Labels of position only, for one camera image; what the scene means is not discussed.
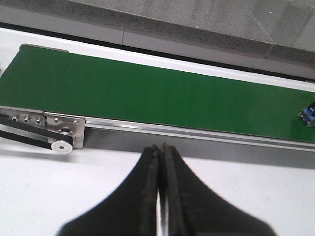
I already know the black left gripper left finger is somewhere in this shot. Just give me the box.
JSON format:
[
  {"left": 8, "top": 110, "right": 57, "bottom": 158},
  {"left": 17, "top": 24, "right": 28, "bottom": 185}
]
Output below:
[{"left": 58, "top": 146, "right": 159, "bottom": 236}]

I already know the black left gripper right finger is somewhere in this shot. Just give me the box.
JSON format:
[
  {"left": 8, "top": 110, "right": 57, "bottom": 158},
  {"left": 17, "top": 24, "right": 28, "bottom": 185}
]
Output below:
[{"left": 159, "top": 144, "right": 275, "bottom": 236}]

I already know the yellow mushroom push button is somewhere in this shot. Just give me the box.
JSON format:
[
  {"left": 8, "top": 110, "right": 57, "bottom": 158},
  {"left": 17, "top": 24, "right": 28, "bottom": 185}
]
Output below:
[{"left": 297, "top": 102, "right": 315, "bottom": 127}]

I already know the left steel support bracket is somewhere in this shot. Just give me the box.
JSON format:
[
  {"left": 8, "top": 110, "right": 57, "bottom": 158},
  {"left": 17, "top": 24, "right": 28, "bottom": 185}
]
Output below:
[{"left": 45, "top": 112, "right": 86, "bottom": 149}]

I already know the aluminium conveyor side rail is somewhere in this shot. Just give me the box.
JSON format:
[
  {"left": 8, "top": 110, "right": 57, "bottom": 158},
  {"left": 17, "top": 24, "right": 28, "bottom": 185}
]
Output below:
[{"left": 85, "top": 117, "right": 315, "bottom": 152}]

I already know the black drive timing belt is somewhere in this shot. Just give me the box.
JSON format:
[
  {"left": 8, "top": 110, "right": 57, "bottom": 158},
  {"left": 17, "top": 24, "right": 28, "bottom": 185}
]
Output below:
[{"left": 0, "top": 115, "right": 73, "bottom": 150}]

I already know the green conveyor belt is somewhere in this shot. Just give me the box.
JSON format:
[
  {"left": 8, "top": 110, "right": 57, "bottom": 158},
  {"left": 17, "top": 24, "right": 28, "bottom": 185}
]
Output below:
[{"left": 0, "top": 46, "right": 315, "bottom": 142}]

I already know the silver timing pulley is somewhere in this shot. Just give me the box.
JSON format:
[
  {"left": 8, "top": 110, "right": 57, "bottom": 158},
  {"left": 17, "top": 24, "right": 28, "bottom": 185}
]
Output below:
[{"left": 51, "top": 140, "right": 73, "bottom": 154}]

